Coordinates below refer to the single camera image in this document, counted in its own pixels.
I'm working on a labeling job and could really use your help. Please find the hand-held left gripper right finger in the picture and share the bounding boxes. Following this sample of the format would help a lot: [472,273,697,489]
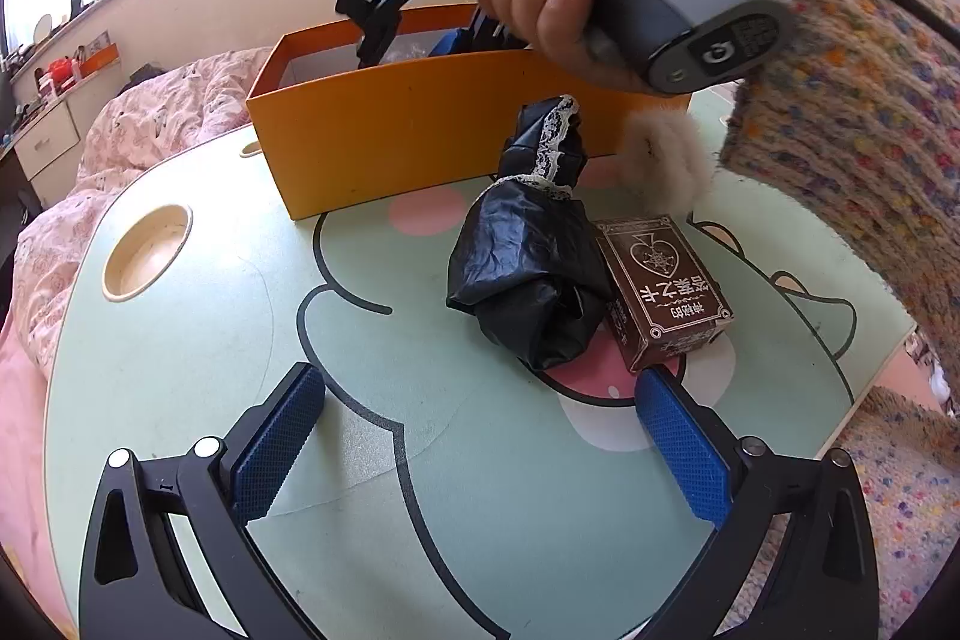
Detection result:
[634,366,880,640]

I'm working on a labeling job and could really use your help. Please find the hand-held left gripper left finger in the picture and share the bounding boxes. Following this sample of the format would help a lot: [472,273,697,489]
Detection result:
[79,361,327,640]

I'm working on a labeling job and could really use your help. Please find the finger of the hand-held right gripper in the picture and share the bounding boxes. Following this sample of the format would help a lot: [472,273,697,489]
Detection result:
[431,6,530,58]
[335,0,434,70]

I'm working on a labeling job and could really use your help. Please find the orange cardboard box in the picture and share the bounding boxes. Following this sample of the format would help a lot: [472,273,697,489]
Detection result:
[246,4,695,223]

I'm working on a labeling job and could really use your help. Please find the brown card deck box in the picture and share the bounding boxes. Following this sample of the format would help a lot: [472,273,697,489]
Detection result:
[595,214,736,376]

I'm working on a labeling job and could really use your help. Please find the person's right forearm knit sleeve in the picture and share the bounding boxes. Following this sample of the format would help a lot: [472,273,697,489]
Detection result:
[718,0,960,431]

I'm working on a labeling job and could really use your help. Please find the green cartoon desktop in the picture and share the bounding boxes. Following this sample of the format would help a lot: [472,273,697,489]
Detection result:
[41,85,920,640]

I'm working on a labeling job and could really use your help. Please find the grey fur pom-pom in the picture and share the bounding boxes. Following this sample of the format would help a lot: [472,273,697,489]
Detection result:
[619,111,713,214]

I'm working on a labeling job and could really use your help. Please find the person's speckled knit clothing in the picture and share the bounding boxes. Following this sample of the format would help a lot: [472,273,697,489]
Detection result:
[757,385,960,640]

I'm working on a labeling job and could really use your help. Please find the black lace-trimmed cloth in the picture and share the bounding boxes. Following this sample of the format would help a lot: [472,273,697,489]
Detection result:
[446,94,616,372]

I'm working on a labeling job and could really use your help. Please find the pink floral duvet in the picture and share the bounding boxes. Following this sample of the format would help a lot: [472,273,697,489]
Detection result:
[11,46,275,386]

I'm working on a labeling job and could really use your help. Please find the pink bed sheet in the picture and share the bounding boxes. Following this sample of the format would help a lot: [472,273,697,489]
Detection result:
[0,310,76,626]

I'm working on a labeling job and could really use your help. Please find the small orange organizer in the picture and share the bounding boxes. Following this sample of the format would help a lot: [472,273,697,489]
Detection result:
[81,44,119,79]

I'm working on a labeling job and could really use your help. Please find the white drawer cabinet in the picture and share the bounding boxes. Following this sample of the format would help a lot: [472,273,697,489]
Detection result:
[15,96,82,184]

